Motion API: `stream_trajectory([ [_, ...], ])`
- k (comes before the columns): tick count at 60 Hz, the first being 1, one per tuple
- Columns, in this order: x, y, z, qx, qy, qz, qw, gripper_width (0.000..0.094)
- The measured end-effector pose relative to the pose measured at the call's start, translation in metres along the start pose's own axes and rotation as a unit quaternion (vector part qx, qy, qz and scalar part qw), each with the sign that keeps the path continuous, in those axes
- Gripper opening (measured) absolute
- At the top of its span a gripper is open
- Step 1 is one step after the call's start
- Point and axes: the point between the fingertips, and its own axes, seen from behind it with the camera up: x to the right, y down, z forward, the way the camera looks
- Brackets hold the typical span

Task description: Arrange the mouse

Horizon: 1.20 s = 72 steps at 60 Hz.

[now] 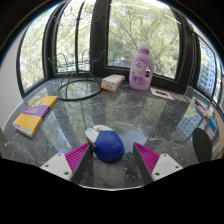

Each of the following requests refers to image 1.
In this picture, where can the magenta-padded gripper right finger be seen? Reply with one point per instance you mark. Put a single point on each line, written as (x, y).
(150, 160)

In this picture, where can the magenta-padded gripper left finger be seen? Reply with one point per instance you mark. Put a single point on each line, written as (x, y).
(76, 159)

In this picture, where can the blue and white computer mouse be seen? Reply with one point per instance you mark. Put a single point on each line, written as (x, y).
(108, 146)

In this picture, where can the yellow and purple book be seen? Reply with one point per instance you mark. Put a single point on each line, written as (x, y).
(35, 115)

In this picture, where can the orange-edged flat booklet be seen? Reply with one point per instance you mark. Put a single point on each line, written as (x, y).
(161, 93)

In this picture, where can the blue and white box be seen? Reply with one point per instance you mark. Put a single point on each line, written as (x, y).
(213, 125)

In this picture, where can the orange and white carton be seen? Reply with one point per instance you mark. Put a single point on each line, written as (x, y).
(112, 82)

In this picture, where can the purple detergent bottle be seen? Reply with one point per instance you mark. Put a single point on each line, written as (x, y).
(140, 75)

